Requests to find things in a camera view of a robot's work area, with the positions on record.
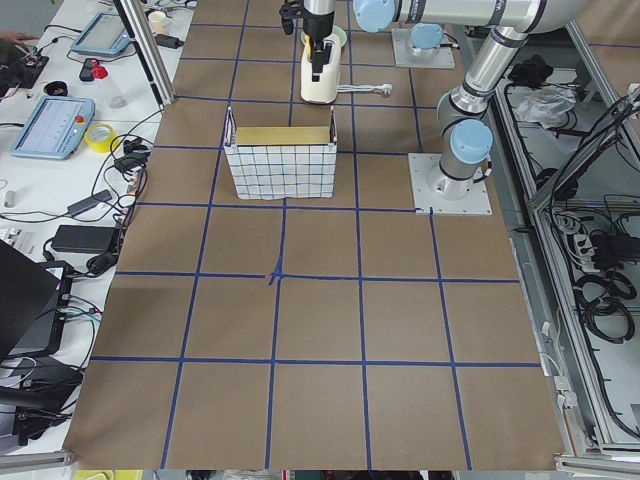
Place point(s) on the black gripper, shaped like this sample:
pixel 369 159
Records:
pixel 317 28

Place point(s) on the white toaster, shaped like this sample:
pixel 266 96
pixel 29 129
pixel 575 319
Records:
pixel 321 88

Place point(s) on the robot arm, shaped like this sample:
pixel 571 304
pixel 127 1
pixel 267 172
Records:
pixel 467 140
pixel 425 36

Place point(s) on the light green plate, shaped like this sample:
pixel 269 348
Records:
pixel 341 34

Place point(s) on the white paper cup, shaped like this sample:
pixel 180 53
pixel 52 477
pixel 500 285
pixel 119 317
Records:
pixel 160 22

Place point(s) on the clear bottle red cap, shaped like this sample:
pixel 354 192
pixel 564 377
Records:
pixel 108 86

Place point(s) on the blue teach pendant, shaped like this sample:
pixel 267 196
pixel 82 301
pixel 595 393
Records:
pixel 105 35
pixel 55 128

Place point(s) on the yellow tape roll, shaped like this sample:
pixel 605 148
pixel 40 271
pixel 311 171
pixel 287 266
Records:
pixel 99 137

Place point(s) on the black power adapter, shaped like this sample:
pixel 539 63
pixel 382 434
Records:
pixel 83 239

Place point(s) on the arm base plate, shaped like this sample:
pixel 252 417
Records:
pixel 441 58
pixel 436 194

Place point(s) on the wire basket with wooden shelf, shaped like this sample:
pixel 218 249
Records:
pixel 273 163

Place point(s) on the aluminium frame post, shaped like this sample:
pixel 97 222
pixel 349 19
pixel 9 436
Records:
pixel 140 33

